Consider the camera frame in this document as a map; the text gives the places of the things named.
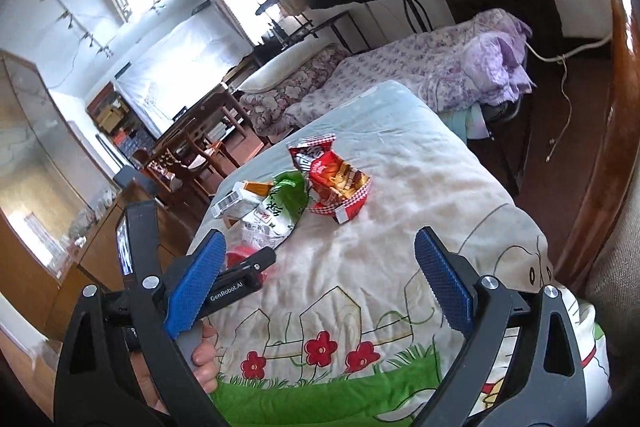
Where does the white pillow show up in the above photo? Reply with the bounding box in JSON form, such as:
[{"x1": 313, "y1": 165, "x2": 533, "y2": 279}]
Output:
[{"x1": 235, "y1": 42, "x2": 324, "y2": 92}]

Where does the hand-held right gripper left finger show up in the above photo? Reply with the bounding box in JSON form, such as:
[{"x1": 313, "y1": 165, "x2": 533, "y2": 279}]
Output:
[{"x1": 52, "y1": 228, "x2": 228, "y2": 427}]

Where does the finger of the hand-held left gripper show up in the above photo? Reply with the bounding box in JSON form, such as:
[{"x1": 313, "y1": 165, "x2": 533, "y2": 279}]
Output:
[
  {"x1": 220, "y1": 247, "x2": 277, "y2": 280},
  {"x1": 116, "y1": 201, "x2": 160, "y2": 288}
]

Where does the black metal side table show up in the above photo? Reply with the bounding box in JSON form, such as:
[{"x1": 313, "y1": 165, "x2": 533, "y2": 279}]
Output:
[{"x1": 295, "y1": 10, "x2": 364, "y2": 56}]

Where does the clear plastic wrapper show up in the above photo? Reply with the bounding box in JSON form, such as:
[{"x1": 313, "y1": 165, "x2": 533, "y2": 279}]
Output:
[{"x1": 240, "y1": 224, "x2": 281, "y2": 251}]

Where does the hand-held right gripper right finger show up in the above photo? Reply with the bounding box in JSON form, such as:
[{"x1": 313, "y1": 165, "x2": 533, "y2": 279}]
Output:
[{"x1": 414, "y1": 227, "x2": 588, "y2": 427}]

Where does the white cable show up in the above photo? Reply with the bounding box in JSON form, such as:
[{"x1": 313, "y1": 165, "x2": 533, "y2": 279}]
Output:
[{"x1": 525, "y1": 32, "x2": 614, "y2": 164}]

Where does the red plastic cup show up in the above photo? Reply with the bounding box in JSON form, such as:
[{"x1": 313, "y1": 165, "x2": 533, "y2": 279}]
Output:
[{"x1": 225, "y1": 244, "x2": 274, "y2": 281}]

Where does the wooden shelf with boxes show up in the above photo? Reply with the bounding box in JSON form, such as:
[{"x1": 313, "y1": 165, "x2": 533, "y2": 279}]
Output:
[{"x1": 86, "y1": 82, "x2": 151, "y2": 158}]

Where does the grey chair back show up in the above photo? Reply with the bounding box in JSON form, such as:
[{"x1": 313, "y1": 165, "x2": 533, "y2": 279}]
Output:
[{"x1": 114, "y1": 167, "x2": 160, "y2": 200}]

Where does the dark red snack bag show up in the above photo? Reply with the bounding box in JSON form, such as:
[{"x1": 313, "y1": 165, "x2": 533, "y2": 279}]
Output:
[{"x1": 286, "y1": 133, "x2": 337, "y2": 176}]

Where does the wooden table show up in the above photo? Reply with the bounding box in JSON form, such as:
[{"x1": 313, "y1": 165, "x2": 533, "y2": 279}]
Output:
[{"x1": 150, "y1": 89, "x2": 251, "y2": 188}]

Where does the purple cloth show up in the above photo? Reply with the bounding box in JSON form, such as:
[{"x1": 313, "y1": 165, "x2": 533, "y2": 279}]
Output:
[{"x1": 460, "y1": 9, "x2": 534, "y2": 96}]

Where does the person's left hand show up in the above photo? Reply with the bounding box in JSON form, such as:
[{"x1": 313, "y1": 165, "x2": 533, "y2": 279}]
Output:
[{"x1": 131, "y1": 324, "x2": 221, "y2": 415}]

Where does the green white snack bag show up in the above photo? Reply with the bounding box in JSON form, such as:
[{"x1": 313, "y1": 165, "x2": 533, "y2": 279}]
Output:
[{"x1": 250, "y1": 171, "x2": 310, "y2": 239}]

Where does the curved wooden armchair frame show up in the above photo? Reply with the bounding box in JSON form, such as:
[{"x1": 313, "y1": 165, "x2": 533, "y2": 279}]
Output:
[{"x1": 567, "y1": 0, "x2": 640, "y2": 294}]

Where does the beige seat cushion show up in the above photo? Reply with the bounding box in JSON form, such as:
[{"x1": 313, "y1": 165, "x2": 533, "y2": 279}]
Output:
[{"x1": 585, "y1": 207, "x2": 640, "y2": 314}]

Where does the floral bed sheet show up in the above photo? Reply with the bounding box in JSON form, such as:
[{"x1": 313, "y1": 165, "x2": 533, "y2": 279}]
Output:
[{"x1": 285, "y1": 9, "x2": 531, "y2": 128}]

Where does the light wooden cabinet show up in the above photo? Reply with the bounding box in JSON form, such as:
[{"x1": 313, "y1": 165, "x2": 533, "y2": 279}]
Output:
[{"x1": 0, "y1": 49, "x2": 167, "y2": 343}]

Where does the white cardboard box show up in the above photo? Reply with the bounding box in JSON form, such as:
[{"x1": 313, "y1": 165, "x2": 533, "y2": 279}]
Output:
[{"x1": 210, "y1": 182, "x2": 266, "y2": 221}]

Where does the white hanging sheet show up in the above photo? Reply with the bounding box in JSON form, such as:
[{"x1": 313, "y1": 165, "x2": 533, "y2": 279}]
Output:
[{"x1": 115, "y1": 14, "x2": 259, "y2": 138}]

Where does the cartoon printed blanket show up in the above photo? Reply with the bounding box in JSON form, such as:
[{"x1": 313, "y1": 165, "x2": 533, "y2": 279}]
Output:
[{"x1": 187, "y1": 79, "x2": 613, "y2": 427}]

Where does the carved wooden chair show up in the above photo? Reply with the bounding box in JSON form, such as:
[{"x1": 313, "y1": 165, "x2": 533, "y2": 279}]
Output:
[{"x1": 145, "y1": 142, "x2": 222, "y2": 204}]

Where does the orange multicoloured packet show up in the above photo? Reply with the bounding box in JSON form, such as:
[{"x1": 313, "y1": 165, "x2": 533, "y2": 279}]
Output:
[{"x1": 242, "y1": 179, "x2": 276, "y2": 198}]

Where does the red orange snack bag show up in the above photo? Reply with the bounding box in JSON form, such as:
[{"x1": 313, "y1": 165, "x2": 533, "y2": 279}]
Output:
[{"x1": 306, "y1": 151, "x2": 372, "y2": 204}]

